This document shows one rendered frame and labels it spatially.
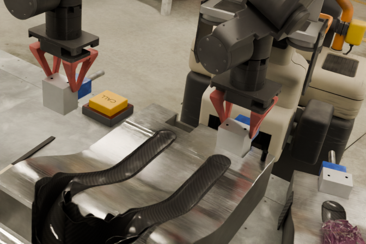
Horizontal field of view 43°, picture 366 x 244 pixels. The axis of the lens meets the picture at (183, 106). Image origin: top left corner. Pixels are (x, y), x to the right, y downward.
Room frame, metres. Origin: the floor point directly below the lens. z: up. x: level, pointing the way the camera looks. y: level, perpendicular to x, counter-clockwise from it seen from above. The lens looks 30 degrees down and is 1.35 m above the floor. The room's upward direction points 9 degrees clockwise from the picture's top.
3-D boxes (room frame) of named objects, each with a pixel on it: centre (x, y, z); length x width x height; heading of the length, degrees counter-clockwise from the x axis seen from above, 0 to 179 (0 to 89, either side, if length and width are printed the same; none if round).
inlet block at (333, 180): (0.70, -0.29, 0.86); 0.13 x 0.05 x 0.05; 170
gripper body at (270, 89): (0.68, -0.09, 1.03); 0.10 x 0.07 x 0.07; 62
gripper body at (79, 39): (0.71, 0.21, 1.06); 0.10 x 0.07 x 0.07; 63
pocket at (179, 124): (0.73, 0.00, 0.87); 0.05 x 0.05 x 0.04; 63
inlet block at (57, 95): (0.74, 0.19, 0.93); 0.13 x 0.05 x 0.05; 153
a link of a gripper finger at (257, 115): (0.68, -0.11, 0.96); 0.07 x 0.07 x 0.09; 62
